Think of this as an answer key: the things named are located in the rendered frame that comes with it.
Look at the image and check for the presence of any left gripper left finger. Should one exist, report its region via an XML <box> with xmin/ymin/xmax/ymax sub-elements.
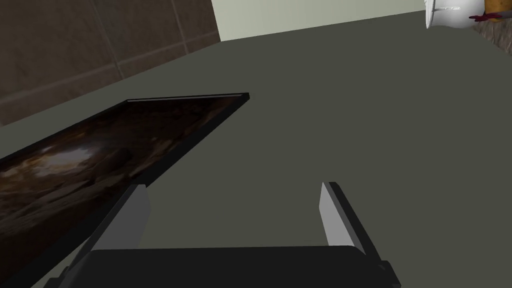
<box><xmin>75</xmin><ymin>183</ymin><xmax>152</xmax><ymax>265</ymax></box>

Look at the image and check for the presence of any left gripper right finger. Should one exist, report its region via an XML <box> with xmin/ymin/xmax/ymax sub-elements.
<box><xmin>318</xmin><ymin>181</ymin><xmax>382</xmax><ymax>265</ymax></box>

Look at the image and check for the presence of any white rounded object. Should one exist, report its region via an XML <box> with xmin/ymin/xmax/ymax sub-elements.
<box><xmin>425</xmin><ymin>0</ymin><xmax>486</xmax><ymax>30</ymax></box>

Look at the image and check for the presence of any yellow and red object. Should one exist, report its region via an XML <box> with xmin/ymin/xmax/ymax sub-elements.
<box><xmin>468</xmin><ymin>0</ymin><xmax>512</xmax><ymax>23</ymax></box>

